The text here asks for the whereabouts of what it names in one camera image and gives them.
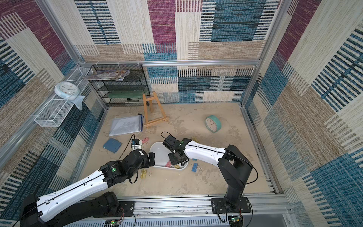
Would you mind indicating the white wire wall basket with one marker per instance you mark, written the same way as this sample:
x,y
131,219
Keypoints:
x,y
57,108

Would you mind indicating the green round alarm clock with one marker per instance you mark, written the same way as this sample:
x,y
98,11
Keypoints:
x,y
213,124

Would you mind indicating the black wire mesh shelf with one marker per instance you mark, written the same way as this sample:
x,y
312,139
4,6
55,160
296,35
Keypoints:
x,y
121,93

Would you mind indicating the wooden mini easel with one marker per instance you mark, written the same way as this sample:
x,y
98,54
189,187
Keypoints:
x,y
148,102

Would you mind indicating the white plastic storage box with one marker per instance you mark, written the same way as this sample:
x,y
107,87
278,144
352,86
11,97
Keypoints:
x,y
161,157

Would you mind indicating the clear zip document pouch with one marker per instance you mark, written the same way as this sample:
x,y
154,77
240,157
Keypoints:
x,y
126,125

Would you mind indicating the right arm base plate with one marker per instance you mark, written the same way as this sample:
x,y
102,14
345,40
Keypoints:
x,y
221,205

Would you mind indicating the blue folded cloth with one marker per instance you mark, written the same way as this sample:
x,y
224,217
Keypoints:
x,y
112,145

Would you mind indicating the white round clock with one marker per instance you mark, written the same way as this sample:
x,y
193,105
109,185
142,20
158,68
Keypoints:
x,y
66,90

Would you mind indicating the magazine on shelf top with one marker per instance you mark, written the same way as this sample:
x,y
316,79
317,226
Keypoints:
x,y
115,75

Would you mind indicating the blue binder clip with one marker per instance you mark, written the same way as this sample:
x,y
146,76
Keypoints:
x,y
196,168

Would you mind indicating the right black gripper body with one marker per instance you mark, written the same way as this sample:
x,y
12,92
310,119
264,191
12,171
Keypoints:
x,y
175,158

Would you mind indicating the pink binder clip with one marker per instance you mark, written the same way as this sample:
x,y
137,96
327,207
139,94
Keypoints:
x,y
145,141
169,165

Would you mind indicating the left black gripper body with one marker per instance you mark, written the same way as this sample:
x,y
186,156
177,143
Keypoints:
x,y
152,161

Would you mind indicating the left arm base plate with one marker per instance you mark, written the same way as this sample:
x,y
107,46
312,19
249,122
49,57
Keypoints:
x,y
123,209

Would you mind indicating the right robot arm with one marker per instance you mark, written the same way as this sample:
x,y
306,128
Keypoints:
x,y
233,165

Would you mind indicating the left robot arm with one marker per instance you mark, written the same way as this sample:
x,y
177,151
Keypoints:
x,y
65,206

